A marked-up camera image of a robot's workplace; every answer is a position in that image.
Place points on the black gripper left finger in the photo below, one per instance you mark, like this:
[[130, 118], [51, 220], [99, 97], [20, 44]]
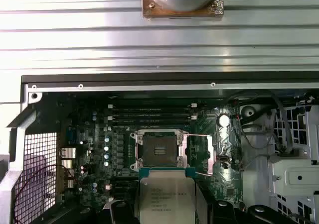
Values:
[[119, 214]]

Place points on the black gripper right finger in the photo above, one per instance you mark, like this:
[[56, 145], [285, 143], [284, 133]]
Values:
[[214, 214]]

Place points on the CPU with silver top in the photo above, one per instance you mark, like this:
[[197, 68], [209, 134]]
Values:
[[164, 196]]

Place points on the metal socket cover frame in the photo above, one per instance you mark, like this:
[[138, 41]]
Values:
[[210, 156]]

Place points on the CPU socket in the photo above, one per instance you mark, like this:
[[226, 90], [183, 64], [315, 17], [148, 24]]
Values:
[[159, 149]]

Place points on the black RAM slot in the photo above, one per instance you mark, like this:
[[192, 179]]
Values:
[[154, 118], [154, 106], [154, 112]]

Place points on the green motherboard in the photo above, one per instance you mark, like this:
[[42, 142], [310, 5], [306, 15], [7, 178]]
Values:
[[224, 184]]

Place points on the silver metal drive cage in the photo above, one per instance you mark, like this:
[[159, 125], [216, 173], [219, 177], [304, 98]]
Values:
[[294, 179]]

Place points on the round silver coin battery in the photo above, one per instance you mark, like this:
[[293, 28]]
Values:
[[224, 120]]

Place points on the open black PC case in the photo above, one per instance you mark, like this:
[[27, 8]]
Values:
[[124, 87]]

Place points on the square brown mounting plate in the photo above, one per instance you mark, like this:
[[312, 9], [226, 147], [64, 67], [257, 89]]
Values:
[[149, 13]]

